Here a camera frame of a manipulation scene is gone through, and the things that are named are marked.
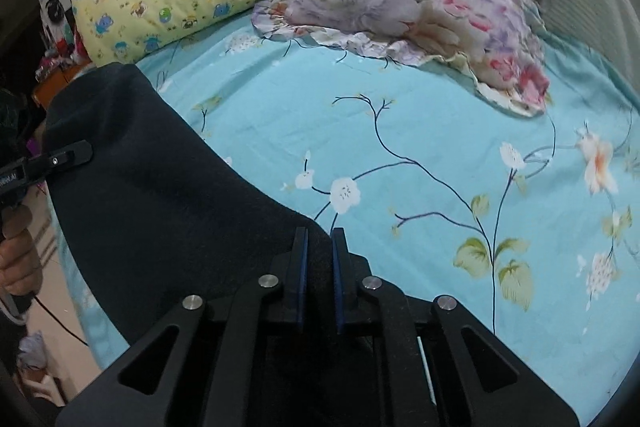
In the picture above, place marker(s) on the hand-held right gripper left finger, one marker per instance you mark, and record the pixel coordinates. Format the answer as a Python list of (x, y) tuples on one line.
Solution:
[(302, 272)]

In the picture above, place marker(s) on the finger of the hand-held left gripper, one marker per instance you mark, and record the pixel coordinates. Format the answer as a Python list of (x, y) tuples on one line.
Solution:
[(60, 159)]

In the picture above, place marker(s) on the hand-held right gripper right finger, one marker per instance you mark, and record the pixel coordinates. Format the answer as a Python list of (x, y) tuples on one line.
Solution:
[(339, 272)]

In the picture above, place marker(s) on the dark navy pants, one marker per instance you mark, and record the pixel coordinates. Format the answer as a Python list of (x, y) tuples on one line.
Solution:
[(165, 207)]

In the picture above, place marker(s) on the person's left hand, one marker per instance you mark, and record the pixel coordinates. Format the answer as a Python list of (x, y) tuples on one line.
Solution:
[(20, 252)]

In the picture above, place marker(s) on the orange wooden cabinet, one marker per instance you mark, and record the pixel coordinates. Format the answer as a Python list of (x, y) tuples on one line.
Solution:
[(52, 84)]

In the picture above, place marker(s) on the light blue floral bed sheet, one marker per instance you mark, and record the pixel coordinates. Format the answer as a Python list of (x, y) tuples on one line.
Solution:
[(430, 187)]

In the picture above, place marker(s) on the pink floral pillow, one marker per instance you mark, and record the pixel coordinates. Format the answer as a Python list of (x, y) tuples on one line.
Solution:
[(415, 7)]

